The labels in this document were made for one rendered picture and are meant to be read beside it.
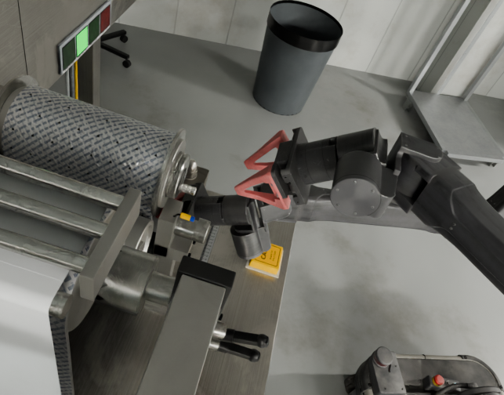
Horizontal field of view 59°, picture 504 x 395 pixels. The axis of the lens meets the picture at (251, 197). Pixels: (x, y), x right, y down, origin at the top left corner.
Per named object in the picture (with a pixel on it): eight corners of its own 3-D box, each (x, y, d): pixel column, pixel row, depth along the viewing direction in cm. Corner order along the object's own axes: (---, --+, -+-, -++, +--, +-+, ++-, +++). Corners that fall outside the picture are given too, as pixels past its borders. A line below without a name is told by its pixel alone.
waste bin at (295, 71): (308, 87, 336) (339, 12, 293) (311, 126, 304) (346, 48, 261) (247, 72, 328) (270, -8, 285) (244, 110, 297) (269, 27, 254)
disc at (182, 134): (148, 235, 70) (163, 161, 61) (145, 233, 70) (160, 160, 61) (176, 182, 82) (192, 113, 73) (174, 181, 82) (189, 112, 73)
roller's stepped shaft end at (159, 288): (194, 321, 49) (200, 307, 46) (142, 304, 48) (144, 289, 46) (203, 296, 51) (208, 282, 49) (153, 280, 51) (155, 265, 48)
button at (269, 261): (276, 275, 107) (279, 269, 105) (248, 266, 106) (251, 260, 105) (281, 252, 111) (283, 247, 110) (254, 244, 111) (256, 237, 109)
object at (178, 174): (186, 176, 77) (172, 208, 72) (175, 172, 77) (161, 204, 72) (193, 146, 71) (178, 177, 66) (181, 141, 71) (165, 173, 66)
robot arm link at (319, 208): (453, 193, 96) (484, 220, 87) (443, 216, 99) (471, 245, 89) (261, 171, 86) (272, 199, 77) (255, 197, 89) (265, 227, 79)
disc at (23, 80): (-8, 183, 69) (-17, 100, 60) (-11, 182, 69) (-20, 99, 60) (42, 136, 81) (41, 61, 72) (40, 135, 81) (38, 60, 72)
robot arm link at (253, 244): (279, 177, 87) (289, 199, 79) (289, 224, 93) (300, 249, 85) (219, 193, 86) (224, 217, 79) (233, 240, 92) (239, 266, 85)
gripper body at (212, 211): (204, 204, 92) (237, 203, 90) (189, 242, 85) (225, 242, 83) (193, 181, 88) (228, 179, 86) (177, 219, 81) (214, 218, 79)
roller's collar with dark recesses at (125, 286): (135, 324, 48) (139, 295, 44) (82, 306, 48) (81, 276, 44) (156, 276, 53) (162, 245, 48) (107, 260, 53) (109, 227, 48)
